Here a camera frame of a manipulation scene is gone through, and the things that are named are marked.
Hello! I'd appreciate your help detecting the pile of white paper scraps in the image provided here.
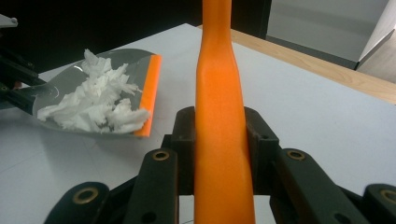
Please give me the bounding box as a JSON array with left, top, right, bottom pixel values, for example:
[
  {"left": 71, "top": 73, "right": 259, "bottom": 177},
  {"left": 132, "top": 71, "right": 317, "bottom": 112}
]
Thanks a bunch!
[{"left": 36, "top": 49, "right": 152, "bottom": 134}]

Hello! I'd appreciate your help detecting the orange-handled grey brush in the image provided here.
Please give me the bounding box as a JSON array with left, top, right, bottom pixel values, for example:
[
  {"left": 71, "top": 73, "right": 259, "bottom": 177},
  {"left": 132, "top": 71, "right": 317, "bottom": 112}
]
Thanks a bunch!
[{"left": 192, "top": 0, "right": 257, "bottom": 224}]

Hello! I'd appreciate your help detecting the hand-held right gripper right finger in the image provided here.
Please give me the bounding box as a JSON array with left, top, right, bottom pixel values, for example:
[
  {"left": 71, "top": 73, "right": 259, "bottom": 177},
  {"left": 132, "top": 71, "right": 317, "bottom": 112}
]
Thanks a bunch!
[{"left": 244, "top": 105, "right": 281, "bottom": 196}]

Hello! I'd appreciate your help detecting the wooden table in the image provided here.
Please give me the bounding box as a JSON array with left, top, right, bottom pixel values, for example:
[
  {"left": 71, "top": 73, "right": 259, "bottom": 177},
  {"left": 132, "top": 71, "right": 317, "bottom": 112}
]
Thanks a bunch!
[{"left": 197, "top": 24, "right": 396, "bottom": 105}]

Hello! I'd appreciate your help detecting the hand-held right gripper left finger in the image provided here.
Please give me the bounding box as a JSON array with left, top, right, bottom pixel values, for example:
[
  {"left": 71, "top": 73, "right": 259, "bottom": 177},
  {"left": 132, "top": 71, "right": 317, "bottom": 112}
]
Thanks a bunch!
[{"left": 162, "top": 105, "right": 197, "bottom": 196}]

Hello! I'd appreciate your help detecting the black curtain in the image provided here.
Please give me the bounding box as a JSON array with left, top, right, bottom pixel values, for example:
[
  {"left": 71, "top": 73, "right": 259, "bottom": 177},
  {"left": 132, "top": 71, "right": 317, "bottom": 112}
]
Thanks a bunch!
[{"left": 0, "top": 0, "right": 273, "bottom": 75}]

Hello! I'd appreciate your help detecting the grey dustpan with orange edge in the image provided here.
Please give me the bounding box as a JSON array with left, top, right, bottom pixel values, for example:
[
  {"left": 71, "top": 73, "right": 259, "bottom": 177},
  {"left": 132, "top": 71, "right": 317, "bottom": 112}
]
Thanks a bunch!
[{"left": 17, "top": 48, "right": 163, "bottom": 138}]

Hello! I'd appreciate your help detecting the pale grey tabletop board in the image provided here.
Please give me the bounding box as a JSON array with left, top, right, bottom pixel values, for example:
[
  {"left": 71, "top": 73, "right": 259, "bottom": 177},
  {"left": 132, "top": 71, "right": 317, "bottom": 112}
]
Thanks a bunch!
[{"left": 0, "top": 22, "right": 396, "bottom": 224}]

